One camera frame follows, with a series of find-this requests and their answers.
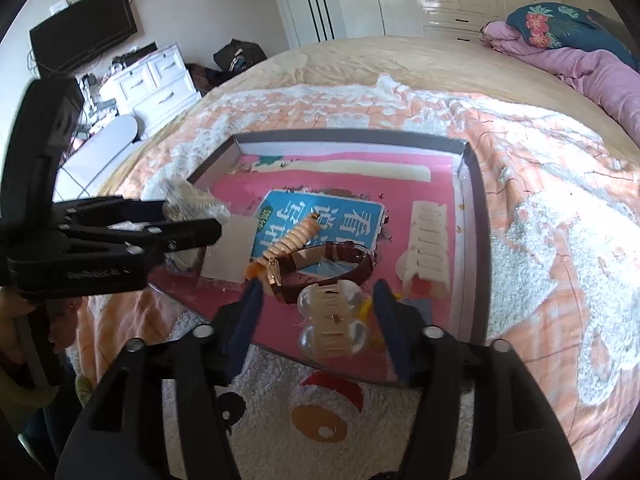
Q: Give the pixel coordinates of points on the dark handbag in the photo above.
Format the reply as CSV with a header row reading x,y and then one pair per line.
x,y
240,55

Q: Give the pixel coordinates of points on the clear cream hair claw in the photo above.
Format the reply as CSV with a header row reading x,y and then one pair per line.
x,y
332,320

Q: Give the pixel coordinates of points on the person's left hand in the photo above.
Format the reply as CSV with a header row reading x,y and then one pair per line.
x,y
12,332

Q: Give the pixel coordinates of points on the white foam comb piece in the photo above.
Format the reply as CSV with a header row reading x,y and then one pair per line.
x,y
425,250

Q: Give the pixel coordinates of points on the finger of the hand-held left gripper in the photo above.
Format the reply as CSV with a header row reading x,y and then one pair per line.
x,y
115,211
165,237

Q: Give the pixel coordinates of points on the beige bed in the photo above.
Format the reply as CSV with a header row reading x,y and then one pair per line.
x,y
325,65

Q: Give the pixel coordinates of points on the teal floral bedding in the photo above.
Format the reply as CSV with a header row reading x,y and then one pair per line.
x,y
550,22

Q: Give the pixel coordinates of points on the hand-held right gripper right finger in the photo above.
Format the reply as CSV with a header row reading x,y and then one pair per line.
x,y
391,325

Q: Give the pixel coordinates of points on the brown bag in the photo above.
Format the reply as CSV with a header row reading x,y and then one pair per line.
x,y
200,77

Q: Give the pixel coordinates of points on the grey cardboard box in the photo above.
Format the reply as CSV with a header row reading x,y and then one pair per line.
x,y
475,240

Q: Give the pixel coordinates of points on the purple quilt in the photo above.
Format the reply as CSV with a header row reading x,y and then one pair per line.
x,y
590,75

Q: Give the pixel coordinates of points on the yellow hair clip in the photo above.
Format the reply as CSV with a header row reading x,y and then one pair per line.
x,y
366,310

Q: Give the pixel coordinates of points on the white drawer cabinet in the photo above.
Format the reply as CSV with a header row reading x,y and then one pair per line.
x,y
160,85

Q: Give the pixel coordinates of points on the clear jewelry packet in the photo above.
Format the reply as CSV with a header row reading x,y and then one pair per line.
x,y
195,200

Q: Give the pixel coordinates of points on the white earring card packet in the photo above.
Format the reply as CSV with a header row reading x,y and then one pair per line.
x,y
230,250

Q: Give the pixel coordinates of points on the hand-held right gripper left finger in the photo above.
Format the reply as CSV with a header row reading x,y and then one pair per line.
x,y
249,315

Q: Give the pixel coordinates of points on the white oval stool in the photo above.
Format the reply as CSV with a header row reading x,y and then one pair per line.
x,y
100,150

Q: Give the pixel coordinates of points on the black television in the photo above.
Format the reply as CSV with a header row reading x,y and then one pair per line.
x,y
85,30

